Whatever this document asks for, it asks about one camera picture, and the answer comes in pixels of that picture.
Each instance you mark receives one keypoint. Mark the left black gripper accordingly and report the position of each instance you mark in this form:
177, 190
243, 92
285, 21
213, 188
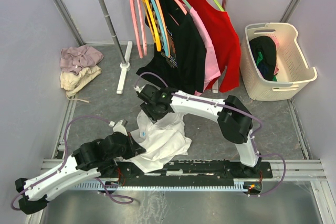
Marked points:
135, 148

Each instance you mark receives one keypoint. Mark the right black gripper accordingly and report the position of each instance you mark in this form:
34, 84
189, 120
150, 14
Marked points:
154, 118

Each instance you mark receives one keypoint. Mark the white t shirt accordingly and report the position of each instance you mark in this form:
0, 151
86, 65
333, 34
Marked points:
162, 140

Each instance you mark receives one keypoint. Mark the orange wavy hanger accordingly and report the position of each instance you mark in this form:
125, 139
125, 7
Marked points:
162, 28

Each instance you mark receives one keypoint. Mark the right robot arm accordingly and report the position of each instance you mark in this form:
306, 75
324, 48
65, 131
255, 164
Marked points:
234, 120

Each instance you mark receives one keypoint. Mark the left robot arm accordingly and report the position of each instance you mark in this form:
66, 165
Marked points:
90, 160

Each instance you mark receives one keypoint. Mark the black t shirt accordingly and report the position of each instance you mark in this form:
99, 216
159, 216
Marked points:
184, 69

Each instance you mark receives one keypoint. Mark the blue hanger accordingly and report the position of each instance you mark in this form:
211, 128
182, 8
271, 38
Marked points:
156, 13

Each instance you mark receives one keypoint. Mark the pink t shirt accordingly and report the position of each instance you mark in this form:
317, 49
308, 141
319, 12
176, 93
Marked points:
211, 66

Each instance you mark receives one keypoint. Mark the red t shirt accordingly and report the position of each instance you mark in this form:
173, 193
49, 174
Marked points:
225, 41

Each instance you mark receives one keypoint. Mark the yellow hanger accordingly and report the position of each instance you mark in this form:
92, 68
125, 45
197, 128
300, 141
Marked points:
152, 24

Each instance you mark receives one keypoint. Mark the pink wavy hanger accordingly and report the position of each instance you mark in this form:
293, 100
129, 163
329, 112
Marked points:
138, 25

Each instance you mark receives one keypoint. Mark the beige crumpled cloth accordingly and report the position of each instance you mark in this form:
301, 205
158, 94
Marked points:
73, 83

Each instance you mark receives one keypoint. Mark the mauve crumpled cloth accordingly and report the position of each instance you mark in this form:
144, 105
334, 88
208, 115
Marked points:
74, 59

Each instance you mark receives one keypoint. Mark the dark clothes in basket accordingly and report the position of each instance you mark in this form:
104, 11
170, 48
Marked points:
264, 52

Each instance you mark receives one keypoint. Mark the cream laundry basket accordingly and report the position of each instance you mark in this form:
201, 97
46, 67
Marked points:
294, 72

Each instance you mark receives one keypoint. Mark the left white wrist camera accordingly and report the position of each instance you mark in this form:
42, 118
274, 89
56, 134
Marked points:
119, 126

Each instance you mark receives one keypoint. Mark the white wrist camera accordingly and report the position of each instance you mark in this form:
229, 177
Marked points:
119, 126
139, 89

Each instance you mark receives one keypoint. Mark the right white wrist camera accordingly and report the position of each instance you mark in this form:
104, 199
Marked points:
139, 89

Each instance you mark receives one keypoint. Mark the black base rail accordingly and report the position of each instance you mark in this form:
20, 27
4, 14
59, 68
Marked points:
195, 175

